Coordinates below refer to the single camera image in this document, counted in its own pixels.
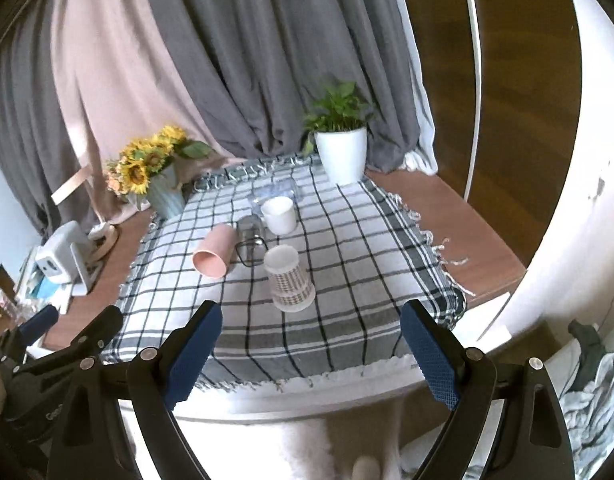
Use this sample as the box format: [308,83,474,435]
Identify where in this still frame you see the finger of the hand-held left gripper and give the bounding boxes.
[14,305,124,391]
[17,305,60,346]

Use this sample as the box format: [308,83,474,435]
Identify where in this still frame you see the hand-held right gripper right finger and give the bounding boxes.
[401,299,576,480]

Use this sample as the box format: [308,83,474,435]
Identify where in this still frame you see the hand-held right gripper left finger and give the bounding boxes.
[47,301,224,480]

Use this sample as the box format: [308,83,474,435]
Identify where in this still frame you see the pink cup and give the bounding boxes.
[192,223,239,278]

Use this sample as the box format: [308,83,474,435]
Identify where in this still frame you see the white patterned cup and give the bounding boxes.
[263,244,316,312]

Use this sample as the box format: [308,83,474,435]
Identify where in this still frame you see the clear glass cup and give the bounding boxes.
[235,214,268,266]

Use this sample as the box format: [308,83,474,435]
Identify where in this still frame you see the plain white cup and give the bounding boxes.
[260,196,298,235]

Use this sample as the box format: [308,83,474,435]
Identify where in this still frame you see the blue and white box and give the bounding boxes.
[17,270,76,314]

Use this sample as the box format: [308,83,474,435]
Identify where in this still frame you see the small white appliance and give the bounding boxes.
[34,220,96,292]

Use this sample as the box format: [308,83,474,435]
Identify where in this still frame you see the wooden desk lamp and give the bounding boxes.
[51,164,122,261]

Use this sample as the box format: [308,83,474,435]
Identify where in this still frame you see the black white checked tablecloth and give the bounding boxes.
[100,154,475,394]

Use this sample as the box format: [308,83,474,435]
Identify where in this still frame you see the white fluffy rug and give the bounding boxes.
[274,395,409,480]

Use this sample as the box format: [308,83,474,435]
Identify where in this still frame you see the pale blue ribbed vase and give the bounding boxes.
[147,162,187,220]

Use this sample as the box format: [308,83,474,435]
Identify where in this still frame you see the dark green garment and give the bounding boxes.
[568,320,610,397]

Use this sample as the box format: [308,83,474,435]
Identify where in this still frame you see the grey crumpled clothes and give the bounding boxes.
[559,350,614,480]

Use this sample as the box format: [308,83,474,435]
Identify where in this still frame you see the sunflower bouquet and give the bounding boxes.
[104,125,214,199]

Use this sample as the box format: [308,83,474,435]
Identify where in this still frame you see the clear plastic container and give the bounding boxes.
[249,180,301,207]

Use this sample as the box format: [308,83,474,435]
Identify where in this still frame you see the grey curtain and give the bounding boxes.
[137,0,424,172]
[0,5,104,237]

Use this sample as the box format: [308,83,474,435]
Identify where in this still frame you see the white plant pot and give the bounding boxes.
[314,126,368,186]

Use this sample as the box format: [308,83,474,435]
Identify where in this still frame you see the pink curtain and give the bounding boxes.
[50,0,229,226]

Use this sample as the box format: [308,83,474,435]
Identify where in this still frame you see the brown wooden wardrobe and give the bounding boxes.
[391,0,584,267]

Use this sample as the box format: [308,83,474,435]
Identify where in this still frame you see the green leafy plant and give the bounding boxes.
[301,80,381,157]

